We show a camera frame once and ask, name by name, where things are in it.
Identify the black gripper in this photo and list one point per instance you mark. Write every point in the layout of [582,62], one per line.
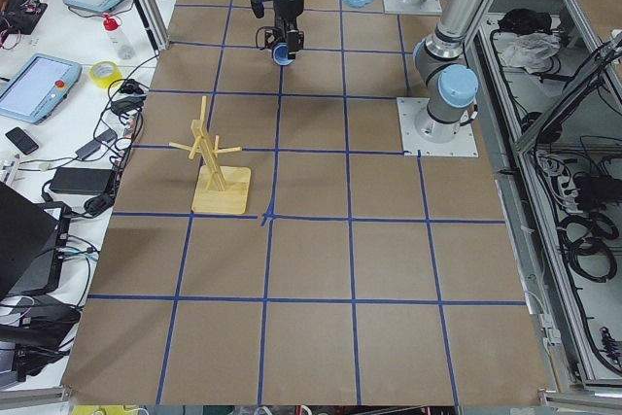
[285,11]

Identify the light blue cup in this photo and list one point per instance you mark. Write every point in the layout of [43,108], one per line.
[281,55]

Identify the wooden cup rack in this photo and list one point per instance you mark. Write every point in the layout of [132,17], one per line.
[219,189]

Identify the yellow tape roll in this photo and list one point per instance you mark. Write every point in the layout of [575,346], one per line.
[105,74]

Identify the teach pendant tablet near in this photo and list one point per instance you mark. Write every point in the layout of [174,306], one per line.
[39,87]

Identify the black power adapter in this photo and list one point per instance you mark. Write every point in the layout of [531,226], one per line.
[82,181]

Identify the black smartphone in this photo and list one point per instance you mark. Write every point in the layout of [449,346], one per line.
[22,141]

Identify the black laptop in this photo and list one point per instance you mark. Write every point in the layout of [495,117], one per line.
[32,235]

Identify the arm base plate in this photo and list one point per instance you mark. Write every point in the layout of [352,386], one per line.
[421,135]
[413,7]

